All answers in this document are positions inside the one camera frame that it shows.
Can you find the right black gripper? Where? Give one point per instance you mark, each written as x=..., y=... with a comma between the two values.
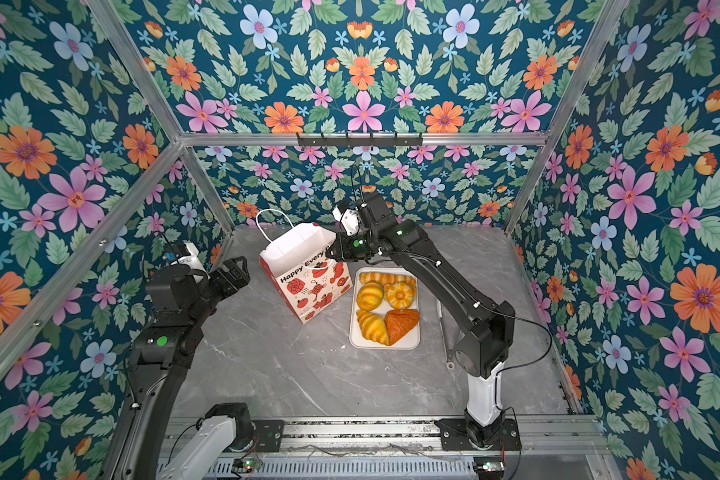
x=342, y=241

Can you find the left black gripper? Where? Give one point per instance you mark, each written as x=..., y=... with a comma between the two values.
x=240, y=276

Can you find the long yellow fake bread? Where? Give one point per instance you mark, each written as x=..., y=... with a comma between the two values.
x=386, y=278

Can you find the red and white paper bag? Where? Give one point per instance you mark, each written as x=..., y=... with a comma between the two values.
x=302, y=273

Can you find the round yellow fake bun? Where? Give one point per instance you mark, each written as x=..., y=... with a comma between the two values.
x=370, y=296

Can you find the round ring fake bread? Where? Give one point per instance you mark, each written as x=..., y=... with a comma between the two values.
x=399, y=295

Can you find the orange triangular fake pastry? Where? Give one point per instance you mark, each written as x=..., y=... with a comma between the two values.
x=399, y=323

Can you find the curved croissant fake bread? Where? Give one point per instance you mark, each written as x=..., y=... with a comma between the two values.
x=373, y=327

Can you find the metal food tongs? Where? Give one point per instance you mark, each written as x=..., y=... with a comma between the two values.
x=448, y=356

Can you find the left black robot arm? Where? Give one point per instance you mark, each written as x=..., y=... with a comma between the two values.
x=183, y=299

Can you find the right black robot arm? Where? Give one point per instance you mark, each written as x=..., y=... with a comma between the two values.
x=487, y=326

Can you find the white rectangular tray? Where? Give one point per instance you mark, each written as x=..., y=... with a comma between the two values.
x=407, y=343

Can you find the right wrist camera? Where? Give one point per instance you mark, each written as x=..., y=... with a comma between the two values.
x=348, y=220

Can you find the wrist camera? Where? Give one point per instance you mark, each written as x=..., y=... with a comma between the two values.
x=348, y=220
x=187, y=253

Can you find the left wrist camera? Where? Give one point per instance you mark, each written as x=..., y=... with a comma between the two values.
x=187, y=253

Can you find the black hook rail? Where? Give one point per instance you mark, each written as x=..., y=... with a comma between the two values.
x=347, y=140

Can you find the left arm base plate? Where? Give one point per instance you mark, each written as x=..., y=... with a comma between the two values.
x=233, y=435

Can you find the aluminium front rail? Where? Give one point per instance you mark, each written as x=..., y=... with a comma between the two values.
x=544, y=434

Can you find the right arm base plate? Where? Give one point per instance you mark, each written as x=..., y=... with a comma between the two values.
x=461, y=434

